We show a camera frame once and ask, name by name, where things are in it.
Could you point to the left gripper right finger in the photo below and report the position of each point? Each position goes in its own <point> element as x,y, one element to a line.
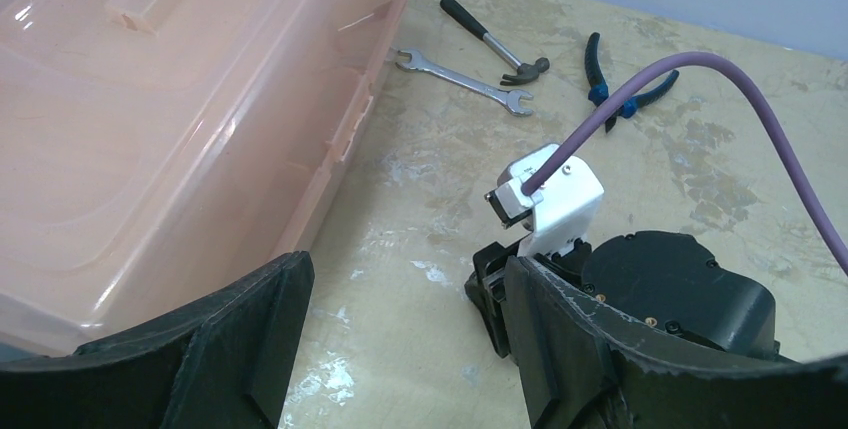
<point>579,358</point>

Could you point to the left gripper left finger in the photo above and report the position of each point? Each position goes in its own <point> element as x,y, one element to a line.
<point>222,361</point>

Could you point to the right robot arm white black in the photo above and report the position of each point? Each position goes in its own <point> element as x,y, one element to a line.
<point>675,284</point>

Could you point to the silver open-end wrench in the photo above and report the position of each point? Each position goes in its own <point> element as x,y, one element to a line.
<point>411,60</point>

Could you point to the pink plastic toolbox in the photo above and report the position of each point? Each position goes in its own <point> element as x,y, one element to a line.
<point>154,151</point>

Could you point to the small black-handled hammer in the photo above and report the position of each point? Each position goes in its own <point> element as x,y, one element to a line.
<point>523,73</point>

